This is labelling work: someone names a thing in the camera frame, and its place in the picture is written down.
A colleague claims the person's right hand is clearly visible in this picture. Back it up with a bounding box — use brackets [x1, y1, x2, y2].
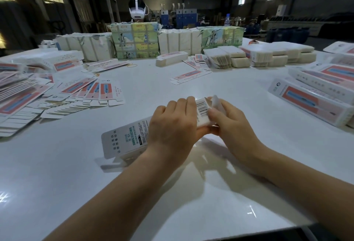
[207, 106, 264, 164]

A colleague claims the person's left hand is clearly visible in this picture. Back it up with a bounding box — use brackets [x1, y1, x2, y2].
[147, 96, 208, 154]

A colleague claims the white printed carton box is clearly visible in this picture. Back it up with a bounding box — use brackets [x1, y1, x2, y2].
[101, 95, 227, 160]

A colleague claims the person's left forearm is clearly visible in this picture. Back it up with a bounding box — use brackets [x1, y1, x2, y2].
[41, 145, 177, 241]

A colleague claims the person's right forearm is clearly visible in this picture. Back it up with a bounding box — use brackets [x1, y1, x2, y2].
[245, 143, 354, 241]

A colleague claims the flat pink white carton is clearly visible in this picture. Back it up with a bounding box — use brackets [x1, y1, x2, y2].
[170, 69, 212, 85]

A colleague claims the small heap of flat cartons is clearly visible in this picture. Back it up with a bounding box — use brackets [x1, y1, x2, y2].
[183, 53, 212, 70]

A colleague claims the folded white pink carton box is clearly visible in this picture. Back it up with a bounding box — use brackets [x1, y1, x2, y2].
[323, 41, 354, 57]
[11, 51, 84, 73]
[155, 51, 189, 67]
[288, 63, 354, 104]
[268, 78, 354, 128]
[82, 58, 120, 73]

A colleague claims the leaning stack of white cartons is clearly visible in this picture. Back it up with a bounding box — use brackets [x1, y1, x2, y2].
[203, 46, 251, 69]

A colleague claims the small green wrapped carton bundle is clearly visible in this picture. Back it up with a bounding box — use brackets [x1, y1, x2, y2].
[197, 26, 246, 50]

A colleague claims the large green wrapped carton bundle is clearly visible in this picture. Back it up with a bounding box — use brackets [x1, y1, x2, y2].
[109, 22, 160, 59]

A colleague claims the blue machine cabinet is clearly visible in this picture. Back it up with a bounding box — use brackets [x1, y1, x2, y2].
[160, 8, 198, 29]

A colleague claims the wide stack of white cartons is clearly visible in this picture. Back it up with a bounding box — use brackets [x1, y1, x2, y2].
[239, 41, 317, 68]

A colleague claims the fanned row of flat cartons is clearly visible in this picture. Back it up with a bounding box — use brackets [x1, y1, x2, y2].
[40, 76, 126, 120]

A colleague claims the white head-mounted headset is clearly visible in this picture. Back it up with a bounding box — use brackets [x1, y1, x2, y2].
[128, 0, 147, 20]

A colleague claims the row of blue barrels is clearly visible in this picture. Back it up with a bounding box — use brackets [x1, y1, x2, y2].
[265, 27, 311, 44]

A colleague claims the torn white wrapped carton bundle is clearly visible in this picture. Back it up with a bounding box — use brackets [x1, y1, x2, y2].
[55, 32, 114, 62]

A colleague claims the pile of flat pink cartons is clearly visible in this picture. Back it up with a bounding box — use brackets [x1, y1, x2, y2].
[0, 62, 55, 138]

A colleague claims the white strapped carton bundle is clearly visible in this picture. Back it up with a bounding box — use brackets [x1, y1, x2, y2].
[158, 29, 203, 55]

